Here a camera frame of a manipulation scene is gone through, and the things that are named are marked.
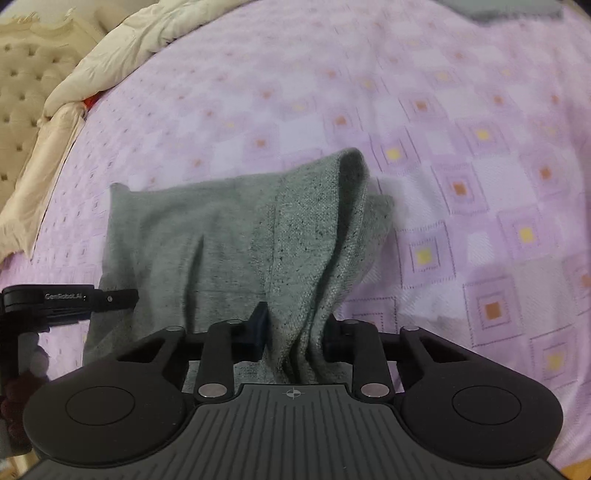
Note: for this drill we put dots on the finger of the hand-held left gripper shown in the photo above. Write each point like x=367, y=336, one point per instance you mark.
x=117, y=298

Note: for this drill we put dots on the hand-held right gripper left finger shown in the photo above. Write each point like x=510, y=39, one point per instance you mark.
x=257, y=330

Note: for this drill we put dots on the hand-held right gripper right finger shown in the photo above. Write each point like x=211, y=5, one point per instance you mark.
x=334, y=344

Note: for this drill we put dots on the grey speckled pants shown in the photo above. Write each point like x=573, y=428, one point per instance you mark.
x=231, y=240

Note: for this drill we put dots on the person's left hand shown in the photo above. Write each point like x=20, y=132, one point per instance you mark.
x=36, y=360

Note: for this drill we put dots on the cream satin pillow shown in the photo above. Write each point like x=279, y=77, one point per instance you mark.
x=41, y=184

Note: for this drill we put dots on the small red cloth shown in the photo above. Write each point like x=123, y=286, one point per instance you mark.
x=91, y=100

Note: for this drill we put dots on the beige tufted headboard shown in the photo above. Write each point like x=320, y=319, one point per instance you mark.
x=23, y=83

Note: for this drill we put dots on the cream duvet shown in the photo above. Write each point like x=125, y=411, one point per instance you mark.
x=115, y=50

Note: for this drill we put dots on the pink checkered bed sheet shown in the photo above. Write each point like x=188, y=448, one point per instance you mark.
x=461, y=115

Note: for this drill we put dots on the folded grey cloth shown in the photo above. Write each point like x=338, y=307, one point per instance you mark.
x=498, y=9

